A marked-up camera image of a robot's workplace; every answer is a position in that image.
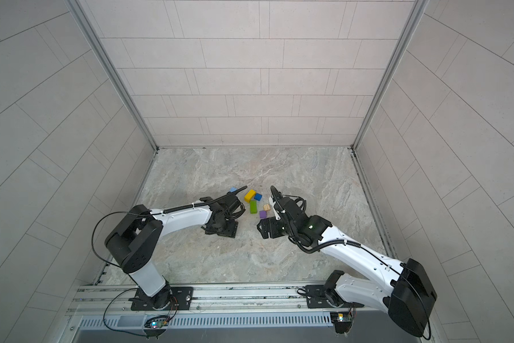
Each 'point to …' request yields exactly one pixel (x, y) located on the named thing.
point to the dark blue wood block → (258, 196)
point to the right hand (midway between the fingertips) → (266, 227)
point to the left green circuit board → (157, 322)
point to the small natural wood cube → (267, 207)
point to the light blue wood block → (233, 189)
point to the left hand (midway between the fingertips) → (233, 231)
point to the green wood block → (253, 208)
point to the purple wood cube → (263, 214)
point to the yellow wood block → (250, 195)
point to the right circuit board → (343, 321)
